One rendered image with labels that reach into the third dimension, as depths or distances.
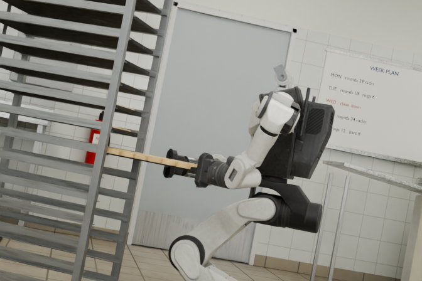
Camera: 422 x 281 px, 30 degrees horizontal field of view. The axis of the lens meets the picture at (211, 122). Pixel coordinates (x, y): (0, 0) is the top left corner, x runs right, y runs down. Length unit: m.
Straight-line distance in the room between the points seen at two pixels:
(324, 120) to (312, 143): 0.10
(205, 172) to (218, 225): 0.35
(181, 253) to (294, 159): 0.56
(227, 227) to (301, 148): 0.41
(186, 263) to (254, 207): 0.33
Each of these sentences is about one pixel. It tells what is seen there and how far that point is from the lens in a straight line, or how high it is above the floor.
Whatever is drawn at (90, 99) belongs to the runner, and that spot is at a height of 0.96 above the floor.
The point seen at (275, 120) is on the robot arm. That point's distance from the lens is 2.53.
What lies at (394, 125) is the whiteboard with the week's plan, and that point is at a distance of 7.17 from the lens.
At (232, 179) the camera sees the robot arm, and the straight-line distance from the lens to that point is 2.62.
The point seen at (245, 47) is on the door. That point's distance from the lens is 6.84.
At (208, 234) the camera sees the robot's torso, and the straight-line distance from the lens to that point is 3.06.
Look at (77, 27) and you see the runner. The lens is 3.11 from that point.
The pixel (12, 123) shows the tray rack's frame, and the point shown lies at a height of 0.82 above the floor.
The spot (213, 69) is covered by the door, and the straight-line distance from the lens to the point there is 6.76.
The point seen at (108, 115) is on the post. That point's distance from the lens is 2.98.
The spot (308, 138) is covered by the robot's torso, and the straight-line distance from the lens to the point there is 2.96.
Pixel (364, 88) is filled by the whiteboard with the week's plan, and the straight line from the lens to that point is 7.07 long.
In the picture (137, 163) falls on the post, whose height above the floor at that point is 0.75.
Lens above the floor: 0.82
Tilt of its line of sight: 3 degrees up
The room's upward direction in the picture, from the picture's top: 11 degrees clockwise
